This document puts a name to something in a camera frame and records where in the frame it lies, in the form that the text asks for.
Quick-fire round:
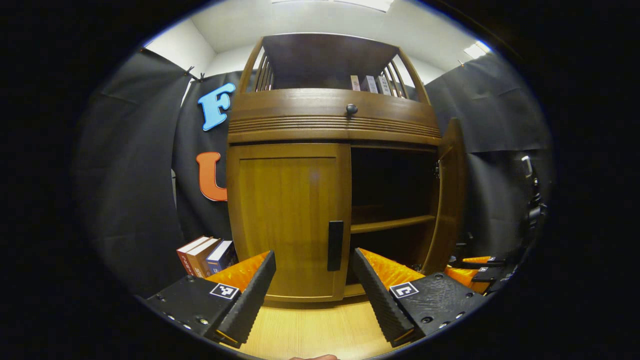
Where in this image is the wooden shoe cabinet door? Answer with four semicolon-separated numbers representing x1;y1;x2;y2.
227;143;352;302
420;118;469;276

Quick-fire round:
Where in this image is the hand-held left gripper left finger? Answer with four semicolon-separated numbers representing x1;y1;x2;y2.
143;250;277;349

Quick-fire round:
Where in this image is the wooden double-door shoe cabinet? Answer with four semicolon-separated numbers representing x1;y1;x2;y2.
226;33;469;304

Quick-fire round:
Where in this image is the black door handle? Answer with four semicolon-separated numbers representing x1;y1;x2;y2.
327;220;345;272

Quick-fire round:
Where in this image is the black backdrop cloth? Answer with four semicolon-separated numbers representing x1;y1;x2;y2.
72;47;556;298

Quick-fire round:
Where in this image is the red-brown book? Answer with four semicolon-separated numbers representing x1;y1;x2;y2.
176;236;211;277

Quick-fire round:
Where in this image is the small ceiling light panel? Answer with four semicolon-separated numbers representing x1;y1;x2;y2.
463;41;493;60

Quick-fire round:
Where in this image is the tan book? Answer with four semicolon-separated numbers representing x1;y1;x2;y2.
186;238;221;279

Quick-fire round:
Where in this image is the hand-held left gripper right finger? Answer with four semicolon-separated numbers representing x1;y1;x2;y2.
352;248;488;348

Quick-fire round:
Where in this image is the wooden cabinet drawer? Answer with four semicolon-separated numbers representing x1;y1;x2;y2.
227;88;442;146

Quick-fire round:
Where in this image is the wooden inner shelf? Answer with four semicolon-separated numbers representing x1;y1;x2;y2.
350;215;437;235

